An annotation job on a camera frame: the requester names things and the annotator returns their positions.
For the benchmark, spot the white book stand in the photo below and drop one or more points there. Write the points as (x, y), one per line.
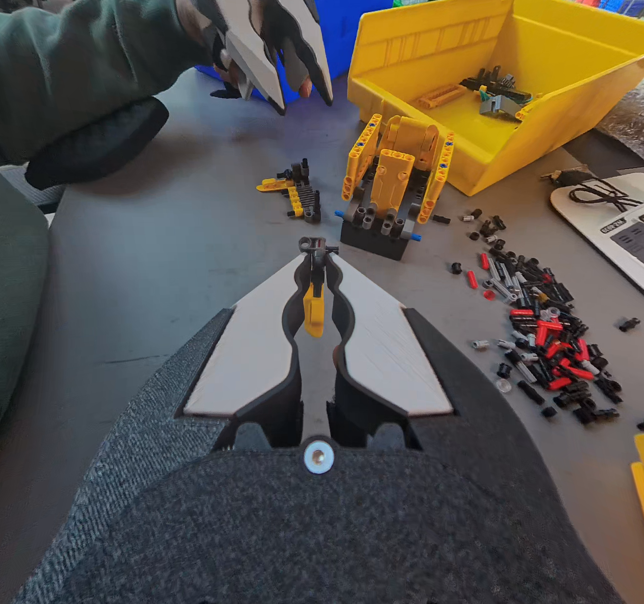
(563, 211)

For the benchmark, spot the yellow black lego robot model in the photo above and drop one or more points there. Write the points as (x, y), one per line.
(397, 171)

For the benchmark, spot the blue plastic bin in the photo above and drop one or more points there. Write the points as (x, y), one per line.
(347, 10)

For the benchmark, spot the grey grille yellow lego assembly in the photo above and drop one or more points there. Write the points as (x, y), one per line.
(302, 196)

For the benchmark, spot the pile of small lego pins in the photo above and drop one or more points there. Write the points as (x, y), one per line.
(548, 334)

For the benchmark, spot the loose black yellow lego parts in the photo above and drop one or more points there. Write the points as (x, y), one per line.
(498, 105)

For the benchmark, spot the yellow lego blade with connector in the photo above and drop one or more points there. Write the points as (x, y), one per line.
(313, 312)

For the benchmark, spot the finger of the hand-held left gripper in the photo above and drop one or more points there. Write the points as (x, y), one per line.
(251, 68)
(302, 15)

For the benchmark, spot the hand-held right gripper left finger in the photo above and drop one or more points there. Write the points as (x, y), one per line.
(241, 362)

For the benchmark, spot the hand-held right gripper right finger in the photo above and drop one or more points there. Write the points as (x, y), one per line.
(392, 362)

